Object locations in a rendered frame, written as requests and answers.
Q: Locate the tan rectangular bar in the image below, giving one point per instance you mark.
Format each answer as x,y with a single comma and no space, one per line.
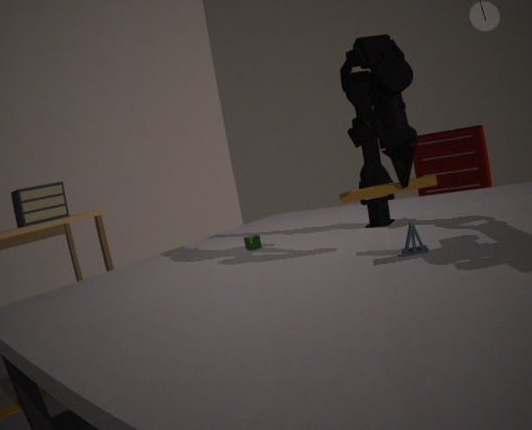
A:
371,192

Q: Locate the green cube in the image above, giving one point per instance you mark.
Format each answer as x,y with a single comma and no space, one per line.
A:
252,242

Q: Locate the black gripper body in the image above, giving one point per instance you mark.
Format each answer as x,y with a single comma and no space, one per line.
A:
396,133

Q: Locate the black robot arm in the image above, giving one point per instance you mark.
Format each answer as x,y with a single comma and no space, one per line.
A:
390,75

